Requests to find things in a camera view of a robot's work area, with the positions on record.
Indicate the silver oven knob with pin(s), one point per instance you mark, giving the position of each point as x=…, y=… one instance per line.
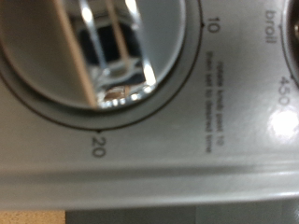
x=40, y=56

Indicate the silver toaster oven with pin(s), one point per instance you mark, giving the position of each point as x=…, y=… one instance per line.
x=187, y=161

